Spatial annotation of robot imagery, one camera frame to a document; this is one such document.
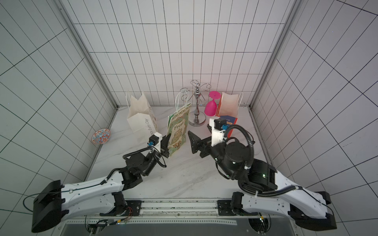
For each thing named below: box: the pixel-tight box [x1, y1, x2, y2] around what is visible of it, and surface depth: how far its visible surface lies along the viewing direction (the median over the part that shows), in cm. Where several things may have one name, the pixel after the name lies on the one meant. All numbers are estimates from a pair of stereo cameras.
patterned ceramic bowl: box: [91, 128, 111, 145], surface depth 101 cm
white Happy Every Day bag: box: [125, 90, 158, 137], surface depth 89 cm
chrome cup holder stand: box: [180, 79, 212, 127], surface depth 97 cm
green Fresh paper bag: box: [167, 103, 192, 156], surface depth 73 cm
